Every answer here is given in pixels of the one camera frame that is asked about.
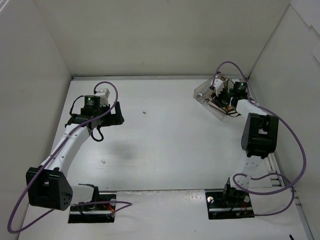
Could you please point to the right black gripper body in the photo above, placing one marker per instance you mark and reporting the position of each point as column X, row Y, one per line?
column 223, row 99

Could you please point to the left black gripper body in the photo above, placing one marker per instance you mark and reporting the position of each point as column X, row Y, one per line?
column 116, row 116

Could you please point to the yellow needle nose pliers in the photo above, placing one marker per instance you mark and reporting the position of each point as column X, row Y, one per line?
column 229, row 108

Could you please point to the large silver ratchet wrench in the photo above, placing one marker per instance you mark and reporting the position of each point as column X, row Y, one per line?
column 201, row 90

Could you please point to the dark hex key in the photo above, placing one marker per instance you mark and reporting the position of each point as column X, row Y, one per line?
column 215, row 107

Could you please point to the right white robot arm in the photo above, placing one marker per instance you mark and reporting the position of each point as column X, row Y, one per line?
column 259, row 137

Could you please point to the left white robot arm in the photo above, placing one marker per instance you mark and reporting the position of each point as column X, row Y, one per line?
column 48, row 184

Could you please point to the clear plastic organizer container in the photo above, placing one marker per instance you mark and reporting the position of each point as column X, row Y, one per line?
column 216, row 96

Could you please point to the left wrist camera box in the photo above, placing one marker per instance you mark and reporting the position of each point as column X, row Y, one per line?
column 103, row 93

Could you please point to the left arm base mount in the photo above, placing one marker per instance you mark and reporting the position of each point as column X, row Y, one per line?
column 89, row 205

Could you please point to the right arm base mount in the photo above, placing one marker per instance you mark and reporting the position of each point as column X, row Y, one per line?
column 228, row 203

